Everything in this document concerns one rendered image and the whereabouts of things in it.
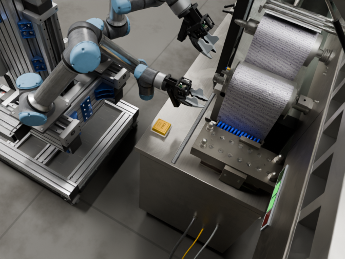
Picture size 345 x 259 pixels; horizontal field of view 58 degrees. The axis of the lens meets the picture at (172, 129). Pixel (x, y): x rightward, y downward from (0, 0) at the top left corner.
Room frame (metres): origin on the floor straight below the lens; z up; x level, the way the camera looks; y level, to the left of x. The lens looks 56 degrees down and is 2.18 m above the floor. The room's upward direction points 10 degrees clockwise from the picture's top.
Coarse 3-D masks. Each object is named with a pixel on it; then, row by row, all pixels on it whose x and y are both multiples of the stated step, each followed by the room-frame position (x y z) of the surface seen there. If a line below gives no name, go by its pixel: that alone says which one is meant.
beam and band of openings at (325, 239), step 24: (336, 72) 0.86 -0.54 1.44; (336, 96) 0.71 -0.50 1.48; (336, 120) 0.57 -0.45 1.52; (336, 144) 0.44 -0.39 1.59; (312, 168) 0.44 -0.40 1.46; (336, 168) 0.36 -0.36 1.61; (312, 192) 0.37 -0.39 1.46; (336, 192) 0.29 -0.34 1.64; (312, 216) 0.28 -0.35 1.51; (336, 216) 0.23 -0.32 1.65; (312, 240) 0.25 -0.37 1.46; (336, 240) 0.19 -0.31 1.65
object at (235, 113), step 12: (228, 96) 0.88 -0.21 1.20; (228, 108) 0.87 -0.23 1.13; (240, 108) 0.86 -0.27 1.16; (252, 108) 0.84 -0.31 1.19; (228, 120) 0.87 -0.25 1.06; (240, 120) 0.85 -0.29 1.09; (252, 120) 0.84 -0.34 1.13; (264, 120) 0.82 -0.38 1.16; (276, 120) 0.81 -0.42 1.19; (252, 132) 0.83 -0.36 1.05; (264, 132) 0.81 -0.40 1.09
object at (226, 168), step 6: (228, 168) 0.64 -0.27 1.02; (222, 174) 0.64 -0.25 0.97; (228, 174) 0.63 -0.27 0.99; (234, 174) 0.62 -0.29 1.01; (240, 174) 0.62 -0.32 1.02; (222, 180) 0.63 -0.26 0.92; (228, 180) 0.62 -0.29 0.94; (234, 180) 0.62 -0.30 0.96; (240, 180) 0.61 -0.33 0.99; (234, 186) 0.61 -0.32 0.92; (240, 186) 0.61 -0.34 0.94
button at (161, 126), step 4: (160, 120) 0.90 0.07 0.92; (156, 124) 0.87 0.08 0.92; (160, 124) 0.87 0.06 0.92; (164, 124) 0.88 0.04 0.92; (168, 124) 0.88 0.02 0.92; (152, 128) 0.85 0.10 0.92; (156, 128) 0.85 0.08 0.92; (160, 128) 0.85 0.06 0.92; (164, 128) 0.85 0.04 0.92; (168, 128) 0.87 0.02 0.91; (160, 132) 0.83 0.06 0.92; (164, 132) 0.83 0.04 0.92
